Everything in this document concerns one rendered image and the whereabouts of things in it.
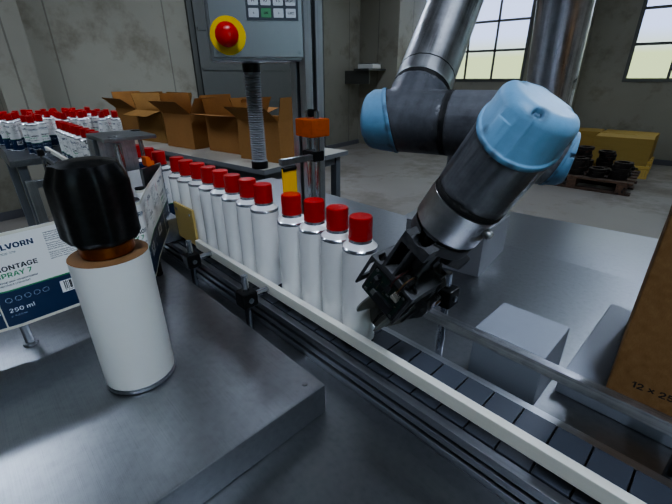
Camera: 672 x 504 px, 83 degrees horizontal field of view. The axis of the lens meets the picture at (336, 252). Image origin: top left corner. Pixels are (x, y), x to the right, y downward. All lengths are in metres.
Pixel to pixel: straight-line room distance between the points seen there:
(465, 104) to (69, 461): 0.58
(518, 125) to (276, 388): 0.42
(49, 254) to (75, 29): 4.47
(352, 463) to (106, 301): 0.35
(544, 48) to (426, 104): 0.38
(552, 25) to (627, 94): 6.95
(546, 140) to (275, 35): 0.54
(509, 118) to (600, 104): 7.42
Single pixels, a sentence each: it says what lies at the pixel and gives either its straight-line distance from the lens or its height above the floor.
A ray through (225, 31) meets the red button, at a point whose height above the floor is 1.33.
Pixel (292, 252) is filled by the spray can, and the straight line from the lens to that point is 0.65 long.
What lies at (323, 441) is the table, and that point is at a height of 0.83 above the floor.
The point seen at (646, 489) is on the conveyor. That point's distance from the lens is 0.55.
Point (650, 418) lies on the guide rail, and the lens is 0.50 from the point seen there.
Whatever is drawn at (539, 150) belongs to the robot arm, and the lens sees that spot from 0.36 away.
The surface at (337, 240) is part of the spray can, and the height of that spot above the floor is 1.04.
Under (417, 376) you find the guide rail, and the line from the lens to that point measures 0.52.
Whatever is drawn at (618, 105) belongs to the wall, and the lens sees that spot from 7.75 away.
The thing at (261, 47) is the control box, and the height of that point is 1.31.
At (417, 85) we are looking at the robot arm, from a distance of 0.50.
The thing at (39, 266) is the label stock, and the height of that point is 1.00.
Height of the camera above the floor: 1.26
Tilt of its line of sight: 25 degrees down
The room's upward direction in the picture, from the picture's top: straight up
